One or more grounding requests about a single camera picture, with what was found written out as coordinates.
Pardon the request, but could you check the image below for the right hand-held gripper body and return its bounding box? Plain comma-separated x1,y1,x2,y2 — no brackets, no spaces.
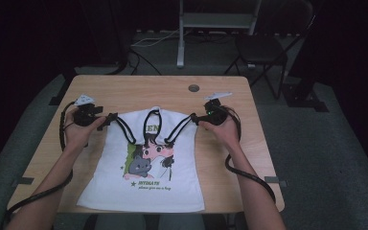
198,92,234,127

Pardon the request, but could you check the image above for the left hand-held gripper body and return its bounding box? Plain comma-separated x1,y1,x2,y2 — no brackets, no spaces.
72,93,105,127

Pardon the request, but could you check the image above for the white printed tank top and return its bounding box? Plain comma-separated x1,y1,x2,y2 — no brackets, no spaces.
76,106,206,214

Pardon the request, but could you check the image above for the person's right hand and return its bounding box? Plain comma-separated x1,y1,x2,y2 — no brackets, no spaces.
198,106,242,151

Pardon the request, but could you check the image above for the person's left hand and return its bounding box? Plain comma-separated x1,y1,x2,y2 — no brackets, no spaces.
62,107,107,151

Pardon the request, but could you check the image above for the black folding chair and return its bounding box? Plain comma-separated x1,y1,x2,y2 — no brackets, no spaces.
224,0,316,101

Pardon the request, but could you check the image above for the long power strip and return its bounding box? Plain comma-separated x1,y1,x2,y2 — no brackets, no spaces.
135,28,301,37

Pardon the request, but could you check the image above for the black stand base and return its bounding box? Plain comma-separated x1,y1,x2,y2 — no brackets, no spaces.
282,81,331,113

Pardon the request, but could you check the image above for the grey metal stand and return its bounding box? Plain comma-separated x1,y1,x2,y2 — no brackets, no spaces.
176,0,264,69

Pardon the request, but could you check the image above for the person's right leg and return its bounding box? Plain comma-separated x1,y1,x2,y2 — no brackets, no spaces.
159,213,214,230

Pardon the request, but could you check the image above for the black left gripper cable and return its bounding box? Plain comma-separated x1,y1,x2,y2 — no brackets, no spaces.
0,101,79,230

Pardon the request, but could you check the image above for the black floor cable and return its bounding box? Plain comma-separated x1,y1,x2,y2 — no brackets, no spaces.
126,48,163,77

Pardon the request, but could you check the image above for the white floor cable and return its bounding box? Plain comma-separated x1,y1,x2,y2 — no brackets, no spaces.
130,28,193,49

